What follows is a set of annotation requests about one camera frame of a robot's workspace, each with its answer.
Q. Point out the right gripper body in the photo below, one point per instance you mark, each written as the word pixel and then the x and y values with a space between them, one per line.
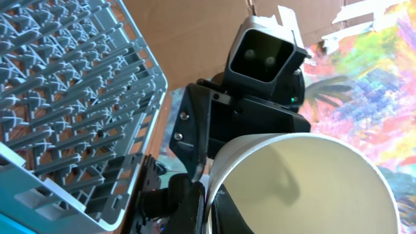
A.
pixel 210 116

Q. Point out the teal serving tray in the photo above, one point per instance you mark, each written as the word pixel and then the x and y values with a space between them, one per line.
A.
pixel 9 226

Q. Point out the cardboard backdrop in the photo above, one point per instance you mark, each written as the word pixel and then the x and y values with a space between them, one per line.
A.
pixel 191 39

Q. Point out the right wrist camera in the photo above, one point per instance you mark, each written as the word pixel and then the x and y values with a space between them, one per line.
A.
pixel 265 62

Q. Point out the white paper cup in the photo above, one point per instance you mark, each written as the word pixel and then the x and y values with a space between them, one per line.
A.
pixel 302 183

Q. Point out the colourful painted poster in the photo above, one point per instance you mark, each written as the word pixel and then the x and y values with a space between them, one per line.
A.
pixel 370 113

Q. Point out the grey dishwasher rack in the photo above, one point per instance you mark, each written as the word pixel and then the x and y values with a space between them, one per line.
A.
pixel 80 94

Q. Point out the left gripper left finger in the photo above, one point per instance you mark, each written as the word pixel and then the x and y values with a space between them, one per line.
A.
pixel 181 203

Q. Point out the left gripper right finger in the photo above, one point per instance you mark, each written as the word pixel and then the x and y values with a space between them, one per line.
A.
pixel 225 216

